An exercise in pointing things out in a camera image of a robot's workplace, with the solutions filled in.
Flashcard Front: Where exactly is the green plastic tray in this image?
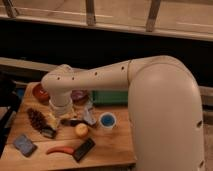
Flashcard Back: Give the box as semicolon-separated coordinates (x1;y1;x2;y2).
90;91;128;106

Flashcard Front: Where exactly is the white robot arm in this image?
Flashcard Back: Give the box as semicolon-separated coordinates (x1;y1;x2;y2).
42;56;205;171

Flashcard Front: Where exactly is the blue plastic cup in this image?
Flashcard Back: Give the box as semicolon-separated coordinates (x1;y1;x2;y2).
99;112;117;130

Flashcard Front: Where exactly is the purple bowl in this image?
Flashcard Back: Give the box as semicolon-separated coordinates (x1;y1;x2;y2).
71;90;88;104

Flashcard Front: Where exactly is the blue sponge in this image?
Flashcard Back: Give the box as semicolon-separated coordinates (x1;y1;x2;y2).
13;134;37;157

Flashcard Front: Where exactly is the yellow round fruit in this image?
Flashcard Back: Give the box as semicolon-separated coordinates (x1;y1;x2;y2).
75;123;89;138

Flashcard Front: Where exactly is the brown pine cone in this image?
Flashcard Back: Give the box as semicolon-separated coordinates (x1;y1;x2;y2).
27;108;47;131

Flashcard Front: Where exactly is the dark handled utensil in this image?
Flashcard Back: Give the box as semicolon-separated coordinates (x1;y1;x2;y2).
60;119;86;127

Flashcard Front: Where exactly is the crumpled grey blue cloth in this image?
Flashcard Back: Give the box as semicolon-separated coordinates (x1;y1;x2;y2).
82;102;97;126

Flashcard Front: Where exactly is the yellow handled tool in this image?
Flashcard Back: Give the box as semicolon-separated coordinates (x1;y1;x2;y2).
48;114;60;130

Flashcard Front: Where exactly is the red bowl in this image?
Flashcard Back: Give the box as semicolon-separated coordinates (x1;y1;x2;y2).
32;83;49;103

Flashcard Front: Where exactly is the red chili pepper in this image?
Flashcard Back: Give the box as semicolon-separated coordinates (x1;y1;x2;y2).
46;146;74;155

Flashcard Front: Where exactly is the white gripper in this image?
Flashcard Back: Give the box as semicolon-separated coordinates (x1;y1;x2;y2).
49;101;73;117

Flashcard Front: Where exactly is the small black metal scoop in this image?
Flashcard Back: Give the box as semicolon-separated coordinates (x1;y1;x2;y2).
41;127;56;139

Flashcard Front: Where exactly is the wooden table board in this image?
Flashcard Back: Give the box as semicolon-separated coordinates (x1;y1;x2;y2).
0;82;136;171

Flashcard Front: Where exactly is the black rectangular block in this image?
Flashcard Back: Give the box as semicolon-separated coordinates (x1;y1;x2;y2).
73;138;95;162

